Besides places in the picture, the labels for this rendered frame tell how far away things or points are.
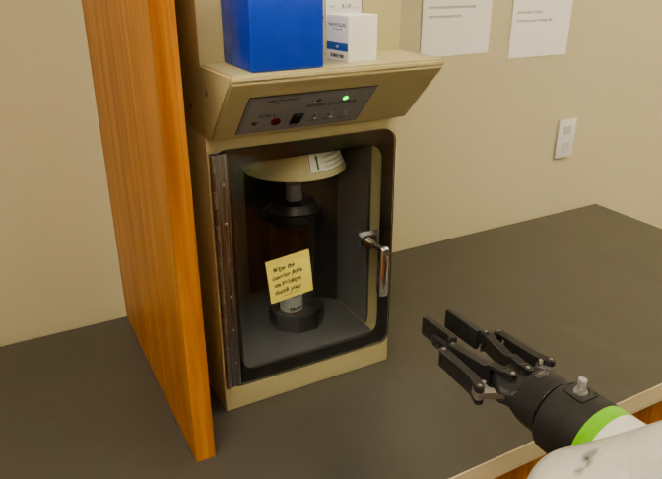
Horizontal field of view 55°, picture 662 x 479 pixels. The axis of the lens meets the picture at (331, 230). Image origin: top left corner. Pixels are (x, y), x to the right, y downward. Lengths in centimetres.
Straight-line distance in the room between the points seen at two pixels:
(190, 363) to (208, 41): 44
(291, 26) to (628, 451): 58
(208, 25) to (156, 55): 13
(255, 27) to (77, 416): 71
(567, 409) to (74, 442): 74
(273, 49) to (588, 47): 132
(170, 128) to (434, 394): 65
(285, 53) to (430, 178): 95
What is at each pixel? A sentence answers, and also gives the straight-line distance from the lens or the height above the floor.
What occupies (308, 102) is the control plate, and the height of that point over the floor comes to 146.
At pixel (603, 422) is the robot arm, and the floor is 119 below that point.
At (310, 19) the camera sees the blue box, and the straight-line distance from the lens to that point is 83.
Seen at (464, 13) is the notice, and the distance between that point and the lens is 166.
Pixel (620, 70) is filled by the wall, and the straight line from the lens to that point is 212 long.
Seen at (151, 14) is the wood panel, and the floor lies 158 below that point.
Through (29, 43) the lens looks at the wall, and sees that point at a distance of 128.
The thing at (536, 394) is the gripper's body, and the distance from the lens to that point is 80.
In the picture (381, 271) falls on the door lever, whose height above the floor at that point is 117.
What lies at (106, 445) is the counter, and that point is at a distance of 110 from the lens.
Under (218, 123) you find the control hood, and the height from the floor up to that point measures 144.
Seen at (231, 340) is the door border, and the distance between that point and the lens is 103.
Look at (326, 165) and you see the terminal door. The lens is 99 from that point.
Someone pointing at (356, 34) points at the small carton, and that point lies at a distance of 89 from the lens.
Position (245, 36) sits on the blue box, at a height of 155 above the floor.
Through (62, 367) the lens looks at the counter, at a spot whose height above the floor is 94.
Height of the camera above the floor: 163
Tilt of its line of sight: 23 degrees down
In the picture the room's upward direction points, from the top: straight up
